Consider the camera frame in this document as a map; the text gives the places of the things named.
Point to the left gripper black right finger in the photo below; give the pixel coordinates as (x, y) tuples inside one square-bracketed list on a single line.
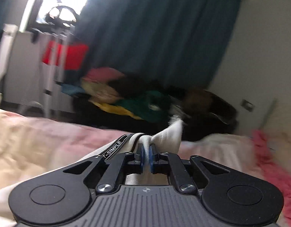
[(171, 165)]

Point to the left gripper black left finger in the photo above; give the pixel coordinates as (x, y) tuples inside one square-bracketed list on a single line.
[(119, 167)]

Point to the pile of colourful clothes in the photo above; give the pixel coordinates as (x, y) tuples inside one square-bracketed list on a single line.
[(107, 98)]

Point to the pastel pink blue bedsheet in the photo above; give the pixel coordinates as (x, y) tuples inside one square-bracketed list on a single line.
[(32, 146)]

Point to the silver tripod stand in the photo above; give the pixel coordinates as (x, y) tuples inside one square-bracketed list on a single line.
[(62, 19)]

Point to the pink fluffy blanket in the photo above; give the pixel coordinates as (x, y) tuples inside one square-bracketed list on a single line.
[(273, 172)]

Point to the dark teal right curtain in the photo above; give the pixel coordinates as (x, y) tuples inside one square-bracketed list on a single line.
[(174, 42)]

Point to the white radiator panel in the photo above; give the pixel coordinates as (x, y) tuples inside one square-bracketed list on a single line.
[(6, 44)]

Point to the wall socket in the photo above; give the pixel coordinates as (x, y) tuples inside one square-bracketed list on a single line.
[(247, 105)]

